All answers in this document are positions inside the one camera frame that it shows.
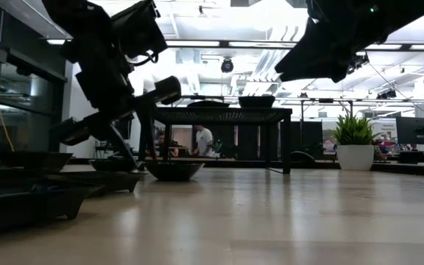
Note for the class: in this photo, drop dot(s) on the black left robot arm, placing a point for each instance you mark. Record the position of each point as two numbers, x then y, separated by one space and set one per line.
87 44

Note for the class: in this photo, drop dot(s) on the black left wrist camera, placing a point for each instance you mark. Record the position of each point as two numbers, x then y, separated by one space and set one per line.
138 29

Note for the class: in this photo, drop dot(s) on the black round ceiling fixture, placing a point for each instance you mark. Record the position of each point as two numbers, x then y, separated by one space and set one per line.
227 65

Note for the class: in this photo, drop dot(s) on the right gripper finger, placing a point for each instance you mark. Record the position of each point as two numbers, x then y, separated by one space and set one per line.
304 48
315 71

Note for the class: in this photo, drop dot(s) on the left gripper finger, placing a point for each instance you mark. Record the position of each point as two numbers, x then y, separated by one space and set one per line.
123 147
148 132

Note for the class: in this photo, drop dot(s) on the black computer monitor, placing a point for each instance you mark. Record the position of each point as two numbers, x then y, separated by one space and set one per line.
416 130

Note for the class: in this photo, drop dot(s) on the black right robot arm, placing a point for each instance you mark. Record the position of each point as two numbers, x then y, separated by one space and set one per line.
418 11

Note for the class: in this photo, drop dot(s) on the black overhead light rail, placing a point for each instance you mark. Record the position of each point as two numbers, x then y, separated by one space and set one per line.
223 43

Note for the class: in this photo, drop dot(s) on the person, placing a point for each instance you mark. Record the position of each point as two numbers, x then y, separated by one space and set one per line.
204 140
160 140

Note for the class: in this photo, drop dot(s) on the black perforated metal riser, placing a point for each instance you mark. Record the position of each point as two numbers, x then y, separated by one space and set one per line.
226 116

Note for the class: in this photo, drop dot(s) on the green plant in white pot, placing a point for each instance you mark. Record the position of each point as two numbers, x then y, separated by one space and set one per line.
355 158

